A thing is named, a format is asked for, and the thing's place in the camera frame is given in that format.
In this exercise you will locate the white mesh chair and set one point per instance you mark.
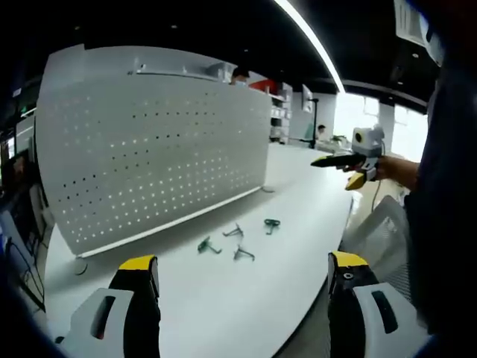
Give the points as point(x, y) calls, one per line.
point(380, 238)

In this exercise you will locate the green hook assembly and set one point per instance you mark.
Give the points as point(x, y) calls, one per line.
point(205, 244)
point(271, 223)

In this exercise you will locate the white perforated mounting plate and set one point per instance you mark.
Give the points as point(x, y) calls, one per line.
point(156, 149)

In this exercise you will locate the ceiling air vent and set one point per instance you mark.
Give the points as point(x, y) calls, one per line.
point(417, 26)

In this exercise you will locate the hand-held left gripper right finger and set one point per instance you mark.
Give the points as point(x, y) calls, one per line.
point(346, 309)

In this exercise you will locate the ceiling light strip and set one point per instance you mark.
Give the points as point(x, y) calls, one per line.
point(316, 41)

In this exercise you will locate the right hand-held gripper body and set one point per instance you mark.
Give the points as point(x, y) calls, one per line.
point(369, 143)

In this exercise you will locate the white storage shelf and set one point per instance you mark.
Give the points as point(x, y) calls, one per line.
point(280, 115)

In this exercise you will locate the person's dark clothed body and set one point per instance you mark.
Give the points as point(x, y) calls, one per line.
point(447, 194)

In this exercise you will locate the person's right hand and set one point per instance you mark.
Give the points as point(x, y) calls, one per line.
point(387, 168)

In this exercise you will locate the grey hook assembly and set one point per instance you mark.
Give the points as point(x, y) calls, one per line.
point(243, 254)
point(235, 231)

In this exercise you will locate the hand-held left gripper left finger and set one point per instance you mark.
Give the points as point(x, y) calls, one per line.
point(134, 306)

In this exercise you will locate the black stand pole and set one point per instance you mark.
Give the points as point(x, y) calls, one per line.
point(315, 123)

